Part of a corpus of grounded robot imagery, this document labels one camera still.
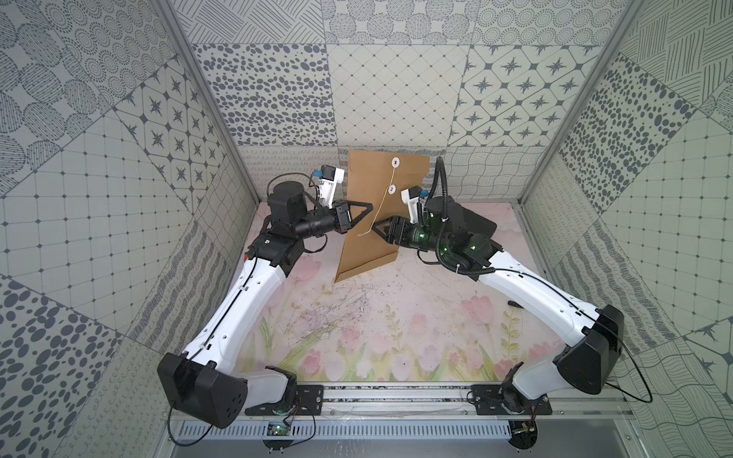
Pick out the brown kraft file bag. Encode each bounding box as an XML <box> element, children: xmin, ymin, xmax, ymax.
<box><xmin>334</xmin><ymin>150</ymin><xmax>429</xmax><ymax>282</ymax></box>

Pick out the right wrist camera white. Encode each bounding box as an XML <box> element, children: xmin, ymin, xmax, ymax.
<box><xmin>401</xmin><ymin>186</ymin><xmax>427</xmax><ymax>224</ymax></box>

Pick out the aluminium mounting rail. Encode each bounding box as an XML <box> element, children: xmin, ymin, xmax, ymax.
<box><xmin>162</xmin><ymin>380</ymin><xmax>637</xmax><ymax>422</ymax></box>

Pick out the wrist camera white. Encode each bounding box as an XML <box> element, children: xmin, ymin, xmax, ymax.
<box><xmin>401</xmin><ymin>186</ymin><xmax>427</xmax><ymax>224</ymax></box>
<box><xmin>314</xmin><ymin>165</ymin><xmax>346</xmax><ymax>208</ymax></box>

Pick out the white closure string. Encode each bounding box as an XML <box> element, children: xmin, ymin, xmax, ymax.
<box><xmin>357</xmin><ymin>161</ymin><xmax>399</xmax><ymax>239</ymax></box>

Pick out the pink floral table mat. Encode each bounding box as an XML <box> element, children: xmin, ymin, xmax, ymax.
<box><xmin>235</xmin><ymin>234</ymin><xmax>560</xmax><ymax>383</ymax></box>

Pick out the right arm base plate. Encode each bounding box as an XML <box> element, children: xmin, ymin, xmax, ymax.
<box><xmin>466</xmin><ymin>384</ymin><xmax>553</xmax><ymax>416</ymax></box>

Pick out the black plastic tool case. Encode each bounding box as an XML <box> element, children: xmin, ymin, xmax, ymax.
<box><xmin>449</xmin><ymin>202</ymin><xmax>497</xmax><ymax>239</ymax></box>

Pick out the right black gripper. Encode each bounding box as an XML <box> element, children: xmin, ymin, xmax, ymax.
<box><xmin>371</xmin><ymin>214</ymin><xmax>450</xmax><ymax>256</ymax></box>

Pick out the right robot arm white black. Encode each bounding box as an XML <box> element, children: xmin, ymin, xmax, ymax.
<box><xmin>372</xmin><ymin>198</ymin><xmax>624</xmax><ymax>414</ymax></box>

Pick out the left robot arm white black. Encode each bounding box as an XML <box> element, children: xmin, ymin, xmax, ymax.
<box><xmin>158</xmin><ymin>181</ymin><xmax>373</xmax><ymax>429</ymax></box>

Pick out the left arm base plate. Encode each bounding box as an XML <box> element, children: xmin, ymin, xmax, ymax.
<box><xmin>244</xmin><ymin>384</ymin><xmax>325</xmax><ymax>416</ymax></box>

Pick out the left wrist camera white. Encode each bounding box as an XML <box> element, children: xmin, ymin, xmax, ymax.
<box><xmin>314</xmin><ymin>165</ymin><xmax>346</xmax><ymax>208</ymax></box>

